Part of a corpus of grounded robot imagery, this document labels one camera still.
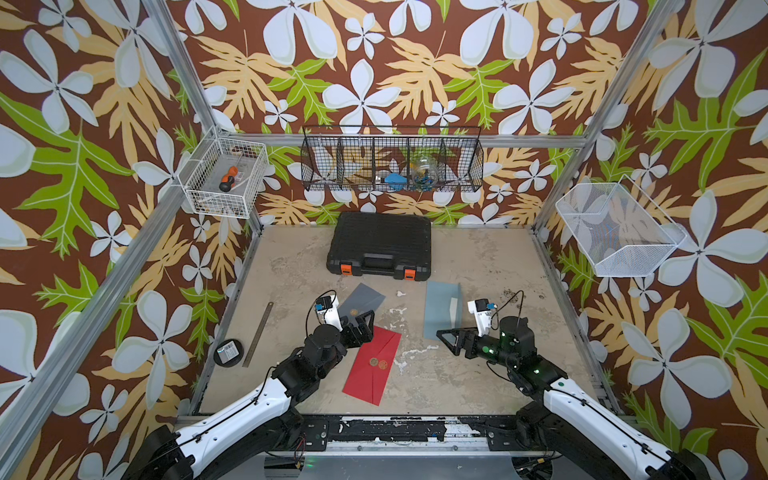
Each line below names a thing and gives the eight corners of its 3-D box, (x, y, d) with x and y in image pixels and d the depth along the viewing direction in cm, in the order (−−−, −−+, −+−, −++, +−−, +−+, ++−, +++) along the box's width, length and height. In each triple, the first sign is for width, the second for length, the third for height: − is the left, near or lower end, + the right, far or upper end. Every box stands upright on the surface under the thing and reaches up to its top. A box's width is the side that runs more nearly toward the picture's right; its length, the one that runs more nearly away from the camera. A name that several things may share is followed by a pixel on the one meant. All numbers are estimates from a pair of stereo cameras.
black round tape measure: (211, 367, 87) (208, 364, 85) (221, 341, 92) (217, 338, 90) (240, 367, 87) (237, 364, 85) (248, 341, 92) (245, 338, 90)
